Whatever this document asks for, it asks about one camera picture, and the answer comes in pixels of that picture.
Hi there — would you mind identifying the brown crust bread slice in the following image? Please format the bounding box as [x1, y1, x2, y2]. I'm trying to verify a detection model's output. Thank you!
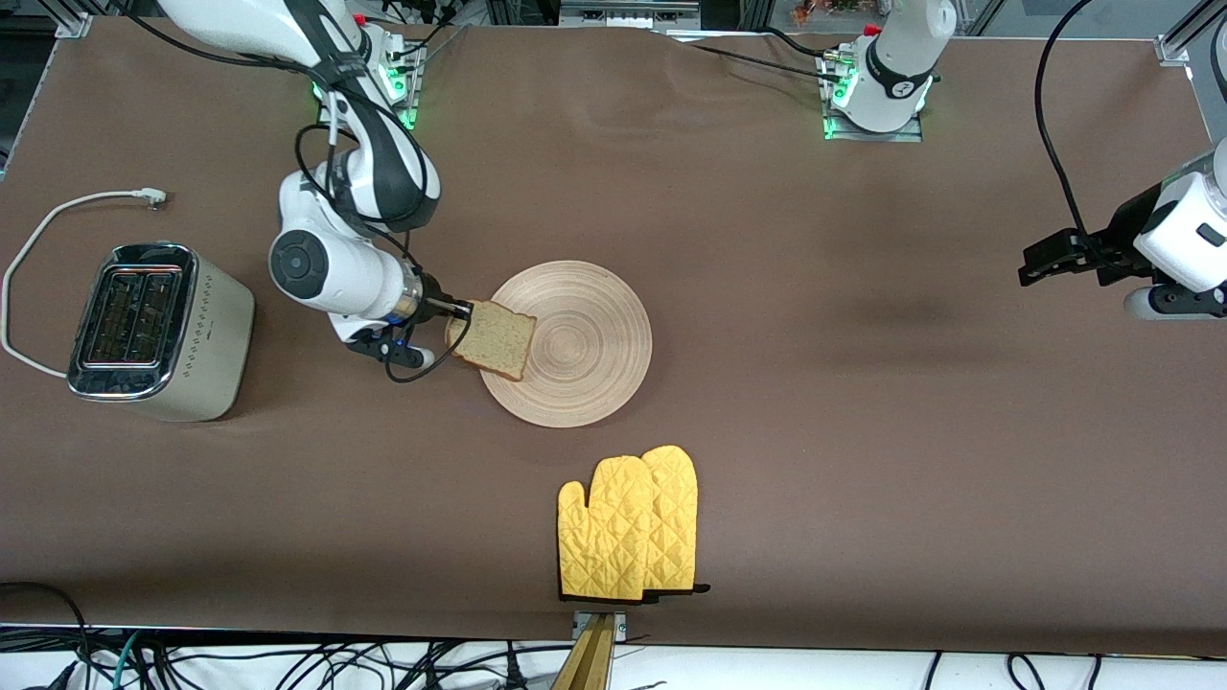
[446, 300, 538, 382]

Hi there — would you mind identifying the round light wooden plate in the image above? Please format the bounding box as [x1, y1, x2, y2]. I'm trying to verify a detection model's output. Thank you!
[476, 261, 654, 429]

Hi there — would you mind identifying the cream and chrome toaster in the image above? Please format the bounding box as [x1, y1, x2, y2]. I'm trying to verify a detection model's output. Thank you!
[65, 241, 257, 424]

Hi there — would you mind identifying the yellow quilted oven mitt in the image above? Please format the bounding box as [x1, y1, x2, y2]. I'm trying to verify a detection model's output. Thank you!
[557, 455, 658, 603]
[640, 445, 712, 597]

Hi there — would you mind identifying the grey equipment box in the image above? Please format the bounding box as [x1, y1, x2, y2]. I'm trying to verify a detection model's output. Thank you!
[559, 0, 703, 30]

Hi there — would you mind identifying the brass coloured metal bar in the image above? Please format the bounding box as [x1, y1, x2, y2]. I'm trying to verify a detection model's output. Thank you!
[551, 613, 616, 690]

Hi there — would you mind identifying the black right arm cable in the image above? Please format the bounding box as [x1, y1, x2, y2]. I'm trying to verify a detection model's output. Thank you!
[292, 57, 475, 384]

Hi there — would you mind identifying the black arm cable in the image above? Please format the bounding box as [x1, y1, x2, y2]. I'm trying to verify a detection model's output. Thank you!
[292, 57, 475, 384]
[1033, 0, 1113, 265]

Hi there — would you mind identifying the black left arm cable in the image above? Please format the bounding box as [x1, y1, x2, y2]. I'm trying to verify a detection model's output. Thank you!
[1033, 0, 1113, 265]

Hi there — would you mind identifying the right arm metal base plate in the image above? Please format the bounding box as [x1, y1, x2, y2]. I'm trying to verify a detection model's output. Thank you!
[316, 38, 423, 130]

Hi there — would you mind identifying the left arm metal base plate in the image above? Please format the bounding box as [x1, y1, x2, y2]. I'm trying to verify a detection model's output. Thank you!
[822, 53, 926, 143]

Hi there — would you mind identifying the aluminium table frame profile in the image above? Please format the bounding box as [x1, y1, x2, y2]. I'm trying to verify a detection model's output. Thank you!
[1155, 0, 1227, 183]

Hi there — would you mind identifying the black right base supply cable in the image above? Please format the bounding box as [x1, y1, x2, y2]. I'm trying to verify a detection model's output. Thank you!
[383, 0, 471, 68]

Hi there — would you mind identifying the black base supply cable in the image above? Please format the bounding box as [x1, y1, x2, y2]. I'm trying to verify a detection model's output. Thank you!
[383, 0, 471, 68]
[671, 27, 854, 85]

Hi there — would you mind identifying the white toaster power cable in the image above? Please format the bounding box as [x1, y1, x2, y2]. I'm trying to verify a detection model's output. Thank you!
[0, 188, 169, 378]

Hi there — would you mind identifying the black left base supply cable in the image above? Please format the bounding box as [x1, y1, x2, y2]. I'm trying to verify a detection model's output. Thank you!
[671, 27, 854, 85]

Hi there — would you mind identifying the small silver mounting bracket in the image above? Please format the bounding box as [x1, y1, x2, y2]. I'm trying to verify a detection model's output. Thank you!
[572, 610, 629, 641]

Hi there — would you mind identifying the teal floor cable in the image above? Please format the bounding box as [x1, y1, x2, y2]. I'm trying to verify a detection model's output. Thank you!
[113, 631, 145, 689]

